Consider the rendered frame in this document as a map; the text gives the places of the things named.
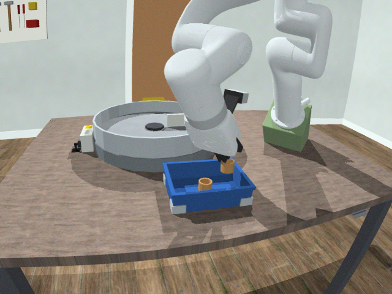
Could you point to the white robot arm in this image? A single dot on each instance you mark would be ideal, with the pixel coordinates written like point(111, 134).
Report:
point(206, 55)

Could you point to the blue crate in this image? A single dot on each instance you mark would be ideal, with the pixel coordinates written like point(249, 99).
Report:
point(181, 180)

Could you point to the bronze bushing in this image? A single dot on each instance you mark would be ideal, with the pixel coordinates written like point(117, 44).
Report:
point(204, 184)
point(227, 167)

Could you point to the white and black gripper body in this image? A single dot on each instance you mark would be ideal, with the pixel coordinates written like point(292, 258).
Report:
point(221, 139)

